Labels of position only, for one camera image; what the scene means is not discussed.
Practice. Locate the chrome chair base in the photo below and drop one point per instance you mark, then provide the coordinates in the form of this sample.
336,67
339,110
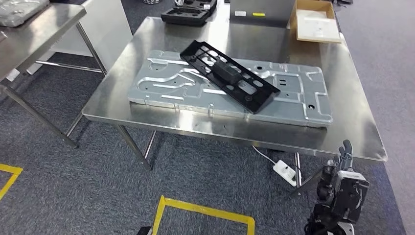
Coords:
151,1

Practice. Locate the white power strip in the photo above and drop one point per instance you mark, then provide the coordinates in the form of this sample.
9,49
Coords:
284,172

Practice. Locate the grey metal box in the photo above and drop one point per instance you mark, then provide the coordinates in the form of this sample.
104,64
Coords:
275,8

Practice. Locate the plastic-wrapped grey part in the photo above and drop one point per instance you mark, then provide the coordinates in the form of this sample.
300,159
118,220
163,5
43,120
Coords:
19,11

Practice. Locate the small white adapter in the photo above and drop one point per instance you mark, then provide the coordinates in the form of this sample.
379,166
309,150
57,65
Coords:
207,6

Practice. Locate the wooden box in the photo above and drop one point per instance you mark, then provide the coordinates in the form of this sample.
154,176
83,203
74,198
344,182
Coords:
293,19

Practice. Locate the yellow floor tape line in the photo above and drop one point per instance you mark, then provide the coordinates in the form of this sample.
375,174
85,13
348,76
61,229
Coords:
201,208
11,180

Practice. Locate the black plastic plate bracket part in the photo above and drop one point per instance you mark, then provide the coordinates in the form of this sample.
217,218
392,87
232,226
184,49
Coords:
227,73

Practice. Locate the steel workbench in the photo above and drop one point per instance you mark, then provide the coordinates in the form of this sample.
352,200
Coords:
259,42

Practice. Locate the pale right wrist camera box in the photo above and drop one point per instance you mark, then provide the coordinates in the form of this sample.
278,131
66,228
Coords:
350,194

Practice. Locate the white foam insert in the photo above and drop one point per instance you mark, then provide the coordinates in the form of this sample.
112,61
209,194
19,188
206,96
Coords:
317,26

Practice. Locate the black foam equipment case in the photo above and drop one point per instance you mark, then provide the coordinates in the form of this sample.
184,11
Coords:
184,16

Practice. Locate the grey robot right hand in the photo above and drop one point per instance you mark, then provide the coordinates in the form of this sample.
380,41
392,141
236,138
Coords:
327,185

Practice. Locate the steel side table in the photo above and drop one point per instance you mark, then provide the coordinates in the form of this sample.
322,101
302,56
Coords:
32,39

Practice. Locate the grey machined aluminium fixture plate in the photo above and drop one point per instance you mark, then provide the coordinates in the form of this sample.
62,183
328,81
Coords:
291,107

